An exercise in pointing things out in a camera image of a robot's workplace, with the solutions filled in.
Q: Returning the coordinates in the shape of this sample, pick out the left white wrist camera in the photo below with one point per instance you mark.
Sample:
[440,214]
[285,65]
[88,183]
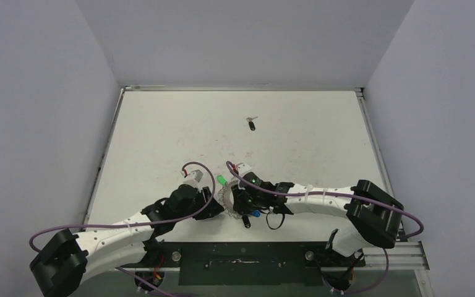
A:
[195,176]

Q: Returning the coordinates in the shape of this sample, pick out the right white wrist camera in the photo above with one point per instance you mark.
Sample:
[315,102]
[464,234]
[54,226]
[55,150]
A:
[242,168]

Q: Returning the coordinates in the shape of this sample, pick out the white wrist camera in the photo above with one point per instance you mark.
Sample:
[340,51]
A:
[195,176]
[242,168]

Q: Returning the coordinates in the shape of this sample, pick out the aluminium frame rail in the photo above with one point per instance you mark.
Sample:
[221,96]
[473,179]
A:
[404,256]

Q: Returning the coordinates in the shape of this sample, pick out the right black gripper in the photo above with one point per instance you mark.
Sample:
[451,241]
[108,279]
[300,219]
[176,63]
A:
[237,198]

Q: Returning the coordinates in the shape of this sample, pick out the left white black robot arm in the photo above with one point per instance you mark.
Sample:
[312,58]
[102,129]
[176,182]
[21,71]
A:
[68,259]

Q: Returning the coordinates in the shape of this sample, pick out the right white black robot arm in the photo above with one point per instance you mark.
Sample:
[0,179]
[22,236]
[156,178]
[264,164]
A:
[374,216]

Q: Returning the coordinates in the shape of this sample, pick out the key with black tag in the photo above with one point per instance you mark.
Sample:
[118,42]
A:
[246,221]
[250,121]

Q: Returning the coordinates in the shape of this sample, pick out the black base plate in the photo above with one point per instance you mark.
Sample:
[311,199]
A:
[248,263]

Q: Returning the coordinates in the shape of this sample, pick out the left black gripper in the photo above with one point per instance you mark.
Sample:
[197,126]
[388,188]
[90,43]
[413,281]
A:
[204,202]

